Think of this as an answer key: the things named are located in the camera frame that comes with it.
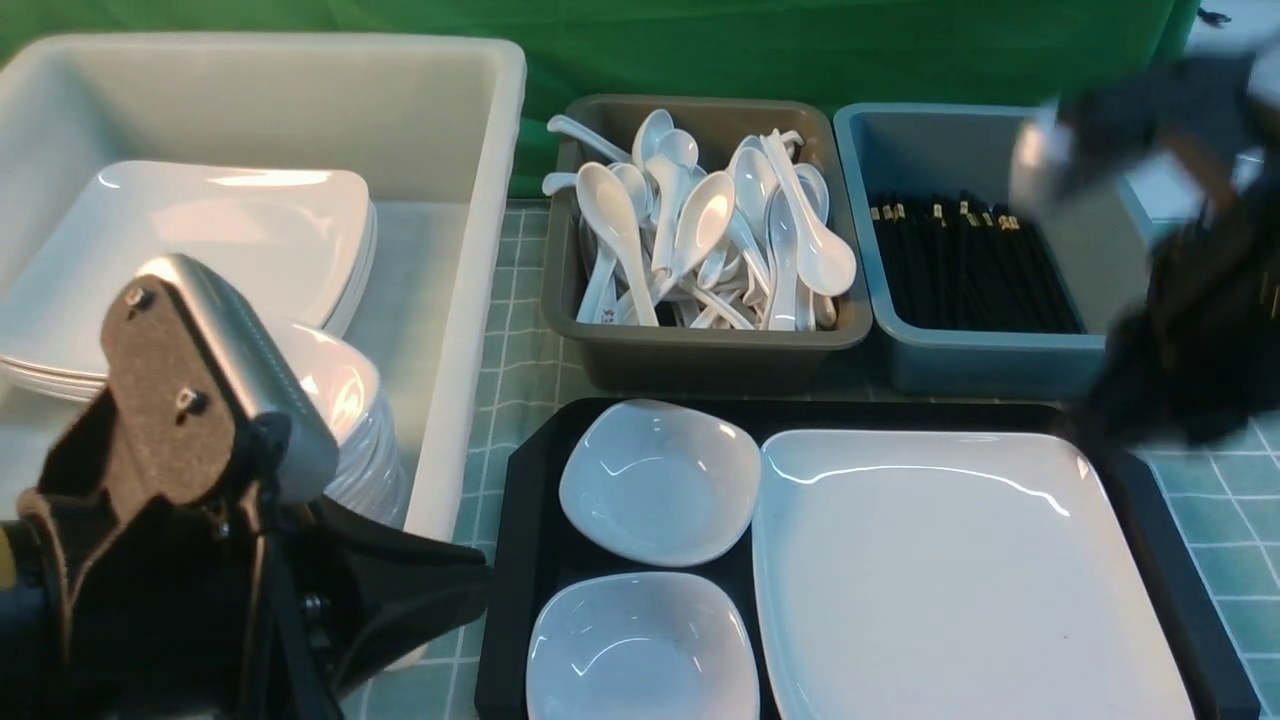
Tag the white ceramic soup spoon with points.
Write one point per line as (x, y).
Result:
(825, 263)

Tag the large white plastic tub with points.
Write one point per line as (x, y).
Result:
(430, 122)

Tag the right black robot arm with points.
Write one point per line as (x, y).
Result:
(1196, 359)

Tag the stack of white bowls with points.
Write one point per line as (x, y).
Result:
(345, 388)

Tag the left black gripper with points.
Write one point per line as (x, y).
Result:
(165, 578)

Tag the stack of white plates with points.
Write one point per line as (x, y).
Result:
(298, 244)

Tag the blue-grey chopstick bin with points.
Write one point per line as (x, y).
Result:
(1099, 246)

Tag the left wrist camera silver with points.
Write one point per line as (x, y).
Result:
(208, 402)

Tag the white spoon front left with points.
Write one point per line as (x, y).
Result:
(605, 201)

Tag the white spoon right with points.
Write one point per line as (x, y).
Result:
(791, 301)

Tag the black serving tray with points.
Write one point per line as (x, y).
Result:
(538, 552)

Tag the black chopsticks in bin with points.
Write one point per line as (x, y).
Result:
(964, 264)

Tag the large white square plate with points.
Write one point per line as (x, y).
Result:
(951, 575)

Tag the white bowl tray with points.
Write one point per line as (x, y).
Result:
(662, 484)
(643, 645)

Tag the white spoon centre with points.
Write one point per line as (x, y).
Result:
(704, 218)

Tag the brown spoon bin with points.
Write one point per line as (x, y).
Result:
(650, 361)

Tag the green backdrop cloth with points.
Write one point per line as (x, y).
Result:
(824, 53)

